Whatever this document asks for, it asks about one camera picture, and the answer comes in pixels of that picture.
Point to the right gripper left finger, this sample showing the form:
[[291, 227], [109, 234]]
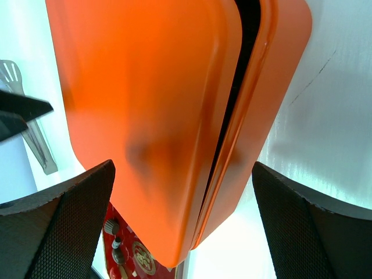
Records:
[[54, 233]]

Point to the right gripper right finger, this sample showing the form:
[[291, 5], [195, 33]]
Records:
[[311, 234]]

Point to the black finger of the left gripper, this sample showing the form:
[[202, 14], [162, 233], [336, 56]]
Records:
[[17, 110]]

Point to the metal tongs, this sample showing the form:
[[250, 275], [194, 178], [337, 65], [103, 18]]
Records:
[[12, 80]]

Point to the orange box lid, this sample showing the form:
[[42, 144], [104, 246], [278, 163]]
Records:
[[146, 84]]

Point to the orange chocolate box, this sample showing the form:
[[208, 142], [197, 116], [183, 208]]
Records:
[[274, 37]]

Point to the brown ridged oval chocolate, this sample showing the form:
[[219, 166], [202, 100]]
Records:
[[111, 227]]

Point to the dark striped chocolate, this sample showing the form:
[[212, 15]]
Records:
[[116, 243]]

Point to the dark small chocolate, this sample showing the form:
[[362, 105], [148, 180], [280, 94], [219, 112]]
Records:
[[119, 256]]

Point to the red wrapped chocolate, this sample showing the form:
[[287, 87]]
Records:
[[114, 273]]

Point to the red lacquer tray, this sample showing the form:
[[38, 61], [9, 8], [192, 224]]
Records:
[[140, 262]]

